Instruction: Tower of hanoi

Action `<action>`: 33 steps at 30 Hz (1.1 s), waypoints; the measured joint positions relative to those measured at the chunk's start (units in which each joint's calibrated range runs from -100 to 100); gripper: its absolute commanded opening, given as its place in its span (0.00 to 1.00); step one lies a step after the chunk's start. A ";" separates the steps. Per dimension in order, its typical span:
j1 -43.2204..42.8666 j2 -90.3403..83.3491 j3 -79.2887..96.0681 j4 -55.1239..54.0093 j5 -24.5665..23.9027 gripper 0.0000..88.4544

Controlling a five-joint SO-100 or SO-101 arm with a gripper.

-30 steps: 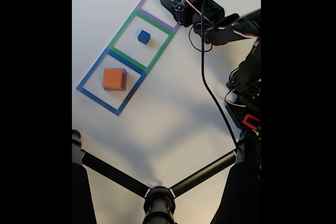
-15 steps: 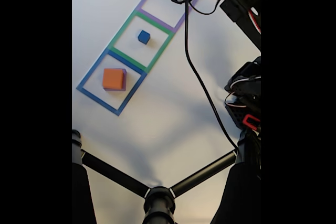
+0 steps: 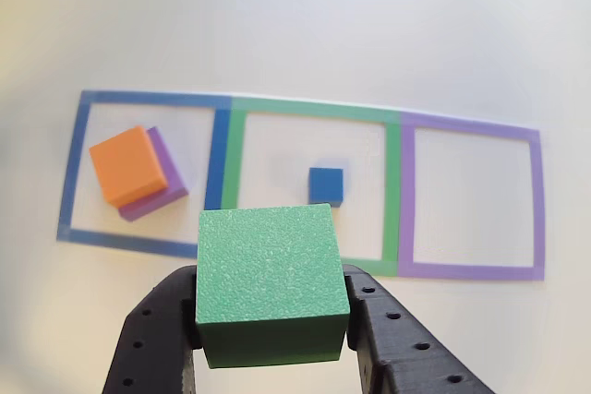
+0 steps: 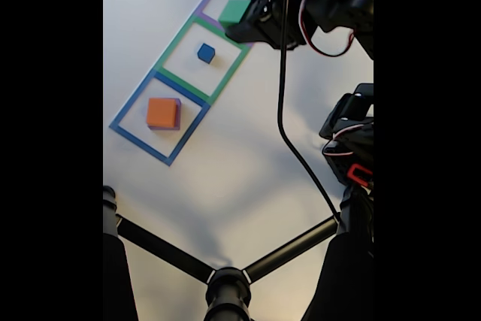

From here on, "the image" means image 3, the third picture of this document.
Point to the medium green cube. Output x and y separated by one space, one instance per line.
268 265

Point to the large purple cube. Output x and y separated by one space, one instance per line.
173 177

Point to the large orange cube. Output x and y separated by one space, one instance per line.
124 163

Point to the small blue cube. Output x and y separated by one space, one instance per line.
325 184

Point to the purple square tape frame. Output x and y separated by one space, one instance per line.
406 200

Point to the green square tape frame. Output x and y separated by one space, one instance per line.
392 191

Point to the blue square tape frame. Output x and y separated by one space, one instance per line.
217 158

